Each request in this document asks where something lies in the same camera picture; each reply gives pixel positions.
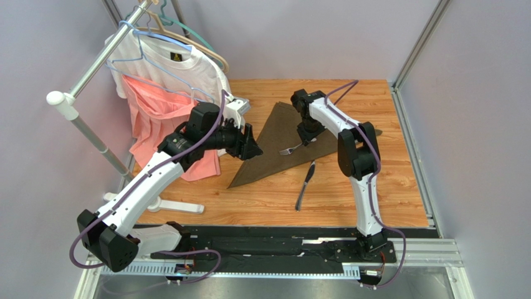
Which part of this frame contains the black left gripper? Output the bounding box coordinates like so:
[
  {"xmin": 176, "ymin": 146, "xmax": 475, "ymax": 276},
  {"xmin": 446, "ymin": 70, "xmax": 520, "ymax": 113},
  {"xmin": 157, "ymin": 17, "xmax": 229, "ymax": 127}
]
[{"xmin": 203, "ymin": 115, "xmax": 264, "ymax": 161}]

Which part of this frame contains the olive brown cloth napkin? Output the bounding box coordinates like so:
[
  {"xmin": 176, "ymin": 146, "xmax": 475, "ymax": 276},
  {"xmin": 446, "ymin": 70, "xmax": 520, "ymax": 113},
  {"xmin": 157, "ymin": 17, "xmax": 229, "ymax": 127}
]
[{"xmin": 227, "ymin": 101, "xmax": 383, "ymax": 189}]

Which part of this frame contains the silver fork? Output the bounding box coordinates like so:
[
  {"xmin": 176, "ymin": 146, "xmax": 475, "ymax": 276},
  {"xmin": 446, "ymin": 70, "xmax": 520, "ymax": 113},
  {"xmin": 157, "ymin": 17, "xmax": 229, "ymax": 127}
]
[{"xmin": 279, "ymin": 138, "xmax": 317, "ymax": 156}]

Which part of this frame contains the silver table knife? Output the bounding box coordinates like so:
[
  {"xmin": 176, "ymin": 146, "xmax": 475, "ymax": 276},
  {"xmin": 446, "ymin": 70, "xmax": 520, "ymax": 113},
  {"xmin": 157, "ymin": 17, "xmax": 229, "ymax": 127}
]
[{"xmin": 295, "ymin": 160, "xmax": 316, "ymax": 212}]

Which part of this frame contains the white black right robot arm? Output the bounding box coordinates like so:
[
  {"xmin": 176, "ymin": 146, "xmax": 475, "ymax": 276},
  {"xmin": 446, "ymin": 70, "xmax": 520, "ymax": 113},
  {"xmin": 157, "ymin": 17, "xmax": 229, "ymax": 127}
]
[{"xmin": 290, "ymin": 90, "xmax": 387, "ymax": 260}]

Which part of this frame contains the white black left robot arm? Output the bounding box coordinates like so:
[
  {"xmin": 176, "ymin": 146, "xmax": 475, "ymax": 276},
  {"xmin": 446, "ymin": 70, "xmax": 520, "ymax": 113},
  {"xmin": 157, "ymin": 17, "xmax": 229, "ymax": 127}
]
[{"xmin": 74, "ymin": 103, "xmax": 263, "ymax": 272}]

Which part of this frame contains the pink pleated skirt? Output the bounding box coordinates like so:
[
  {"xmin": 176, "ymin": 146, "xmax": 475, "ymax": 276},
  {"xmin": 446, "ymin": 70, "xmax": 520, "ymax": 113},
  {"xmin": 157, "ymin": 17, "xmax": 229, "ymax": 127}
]
[{"xmin": 122, "ymin": 75, "xmax": 198, "ymax": 168}]

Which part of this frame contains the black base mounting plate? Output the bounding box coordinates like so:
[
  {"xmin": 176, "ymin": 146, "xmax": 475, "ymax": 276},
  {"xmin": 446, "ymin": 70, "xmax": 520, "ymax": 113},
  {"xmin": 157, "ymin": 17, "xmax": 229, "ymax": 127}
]
[{"xmin": 174, "ymin": 225, "xmax": 401, "ymax": 275}]

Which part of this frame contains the white t-shirt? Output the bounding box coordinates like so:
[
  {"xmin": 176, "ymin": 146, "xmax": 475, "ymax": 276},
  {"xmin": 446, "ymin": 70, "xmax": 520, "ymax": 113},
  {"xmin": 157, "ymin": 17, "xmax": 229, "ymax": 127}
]
[{"xmin": 104, "ymin": 29, "xmax": 233, "ymax": 108}]

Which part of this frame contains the teal clothes hanger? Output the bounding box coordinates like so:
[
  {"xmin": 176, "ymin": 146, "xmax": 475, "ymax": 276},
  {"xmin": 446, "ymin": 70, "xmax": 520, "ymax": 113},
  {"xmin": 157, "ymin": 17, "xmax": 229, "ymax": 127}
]
[{"xmin": 124, "ymin": 0, "xmax": 226, "ymax": 71}]

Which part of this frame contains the wooden clothes hanger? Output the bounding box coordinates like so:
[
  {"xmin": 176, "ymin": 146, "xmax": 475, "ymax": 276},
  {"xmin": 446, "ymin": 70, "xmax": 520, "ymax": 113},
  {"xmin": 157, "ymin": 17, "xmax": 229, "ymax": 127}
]
[{"xmin": 136, "ymin": 9, "xmax": 230, "ymax": 74}]

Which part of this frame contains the white clothes rack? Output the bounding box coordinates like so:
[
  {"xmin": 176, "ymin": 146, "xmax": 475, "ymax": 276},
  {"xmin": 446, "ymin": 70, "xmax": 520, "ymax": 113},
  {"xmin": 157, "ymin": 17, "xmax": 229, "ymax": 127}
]
[{"xmin": 46, "ymin": 1, "xmax": 204, "ymax": 214}]

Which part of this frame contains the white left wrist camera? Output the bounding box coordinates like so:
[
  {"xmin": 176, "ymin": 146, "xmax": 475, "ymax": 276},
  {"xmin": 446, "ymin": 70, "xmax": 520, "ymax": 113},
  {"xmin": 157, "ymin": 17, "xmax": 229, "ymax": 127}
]
[{"xmin": 223, "ymin": 95, "xmax": 251, "ymax": 127}]

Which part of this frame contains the blue wire hanger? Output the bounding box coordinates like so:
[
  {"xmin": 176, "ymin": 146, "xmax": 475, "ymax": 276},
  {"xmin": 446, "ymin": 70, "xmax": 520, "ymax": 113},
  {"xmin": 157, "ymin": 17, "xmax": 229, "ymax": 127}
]
[{"xmin": 103, "ymin": 19, "xmax": 215, "ymax": 106}]

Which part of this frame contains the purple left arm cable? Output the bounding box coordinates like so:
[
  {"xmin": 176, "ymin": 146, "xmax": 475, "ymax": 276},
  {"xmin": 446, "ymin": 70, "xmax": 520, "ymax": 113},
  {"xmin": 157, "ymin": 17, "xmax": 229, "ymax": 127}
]
[{"xmin": 69, "ymin": 88, "xmax": 231, "ymax": 285}]

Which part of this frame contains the aluminium frame rail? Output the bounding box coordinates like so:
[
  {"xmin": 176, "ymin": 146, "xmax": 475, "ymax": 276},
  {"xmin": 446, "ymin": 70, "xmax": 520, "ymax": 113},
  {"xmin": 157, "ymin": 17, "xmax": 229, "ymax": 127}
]
[{"xmin": 72, "ymin": 0, "xmax": 476, "ymax": 299}]

